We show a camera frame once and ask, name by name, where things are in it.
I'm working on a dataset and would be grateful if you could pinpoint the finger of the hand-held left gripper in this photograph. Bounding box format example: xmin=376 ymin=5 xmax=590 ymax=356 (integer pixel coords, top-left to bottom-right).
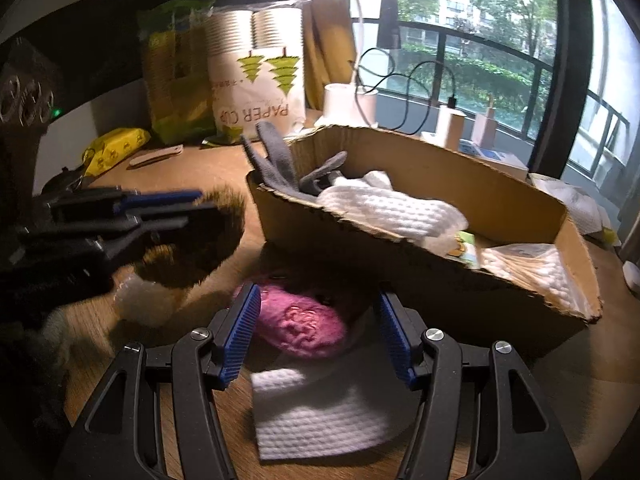
xmin=47 ymin=187 xmax=205 ymax=213
xmin=30 ymin=210 xmax=191 ymax=261

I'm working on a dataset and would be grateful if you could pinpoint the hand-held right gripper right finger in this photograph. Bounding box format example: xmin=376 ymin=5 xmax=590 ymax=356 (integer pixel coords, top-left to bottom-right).
xmin=375 ymin=290 xmax=583 ymax=480

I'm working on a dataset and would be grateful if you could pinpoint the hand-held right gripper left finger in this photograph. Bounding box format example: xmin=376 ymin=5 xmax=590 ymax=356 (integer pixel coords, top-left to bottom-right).
xmin=55 ymin=282 xmax=263 ymax=480

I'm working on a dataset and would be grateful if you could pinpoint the cardboard box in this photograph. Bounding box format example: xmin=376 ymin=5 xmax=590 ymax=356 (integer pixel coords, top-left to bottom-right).
xmin=245 ymin=125 xmax=603 ymax=358

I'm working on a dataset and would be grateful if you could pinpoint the cartoon tissue pack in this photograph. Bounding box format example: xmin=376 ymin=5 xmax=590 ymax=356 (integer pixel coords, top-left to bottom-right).
xmin=445 ymin=230 xmax=488 ymax=268

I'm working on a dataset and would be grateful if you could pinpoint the grey glove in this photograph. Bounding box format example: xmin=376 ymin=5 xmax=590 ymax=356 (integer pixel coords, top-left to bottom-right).
xmin=241 ymin=121 xmax=348 ymax=198

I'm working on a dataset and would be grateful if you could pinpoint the cotton swab bag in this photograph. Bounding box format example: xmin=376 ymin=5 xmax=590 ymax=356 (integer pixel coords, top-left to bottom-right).
xmin=477 ymin=242 xmax=588 ymax=318

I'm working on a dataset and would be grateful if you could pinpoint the slim beige tool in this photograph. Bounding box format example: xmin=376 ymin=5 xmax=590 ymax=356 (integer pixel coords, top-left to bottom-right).
xmin=127 ymin=144 xmax=185 ymax=168

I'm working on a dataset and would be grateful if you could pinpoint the yellow packet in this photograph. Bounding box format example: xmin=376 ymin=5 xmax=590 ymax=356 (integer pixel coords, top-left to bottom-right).
xmin=82 ymin=127 xmax=152 ymax=177

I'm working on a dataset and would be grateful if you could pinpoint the clear plastic bag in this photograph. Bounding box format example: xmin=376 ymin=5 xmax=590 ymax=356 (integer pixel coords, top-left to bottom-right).
xmin=112 ymin=275 xmax=188 ymax=328

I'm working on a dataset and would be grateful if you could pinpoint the dark round object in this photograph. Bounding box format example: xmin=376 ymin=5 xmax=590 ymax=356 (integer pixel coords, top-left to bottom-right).
xmin=42 ymin=167 xmax=96 ymax=193

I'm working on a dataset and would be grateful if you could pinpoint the green paper cup pack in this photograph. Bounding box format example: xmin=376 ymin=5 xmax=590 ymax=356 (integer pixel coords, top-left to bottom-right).
xmin=137 ymin=0 xmax=218 ymax=145

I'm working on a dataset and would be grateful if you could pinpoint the white power strip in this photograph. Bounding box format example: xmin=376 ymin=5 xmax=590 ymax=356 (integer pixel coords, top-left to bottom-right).
xmin=420 ymin=130 xmax=530 ymax=181

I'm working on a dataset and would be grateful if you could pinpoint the white desk lamp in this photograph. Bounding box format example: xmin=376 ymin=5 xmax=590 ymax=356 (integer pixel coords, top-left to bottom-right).
xmin=282 ymin=0 xmax=416 ymax=128

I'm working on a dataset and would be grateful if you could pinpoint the white charger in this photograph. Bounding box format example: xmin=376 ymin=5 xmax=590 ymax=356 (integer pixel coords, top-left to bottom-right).
xmin=436 ymin=95 xmax=467 ymax=151
xmin=472 ymin=95 xmax=501 ymax=148

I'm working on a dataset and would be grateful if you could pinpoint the cardboard sheet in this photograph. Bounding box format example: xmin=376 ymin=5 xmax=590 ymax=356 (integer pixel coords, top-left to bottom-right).
xmin=302 ymin=0 xmax=358 ymax=111

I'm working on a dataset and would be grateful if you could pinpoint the balcony railing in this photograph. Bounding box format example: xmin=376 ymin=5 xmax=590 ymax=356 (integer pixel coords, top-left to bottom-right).
xmin=395 ymin=20 xmax=631 ymax=171

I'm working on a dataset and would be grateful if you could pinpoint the black cable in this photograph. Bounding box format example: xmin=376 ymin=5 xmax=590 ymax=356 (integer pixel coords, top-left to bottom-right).
xmin=350 ymin=47 xmax=458 ymax=136

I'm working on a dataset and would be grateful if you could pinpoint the dark window frame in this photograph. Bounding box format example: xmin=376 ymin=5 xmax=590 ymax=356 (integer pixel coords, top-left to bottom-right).
xmin=527 ymin=0 xmax=593 ymax=178

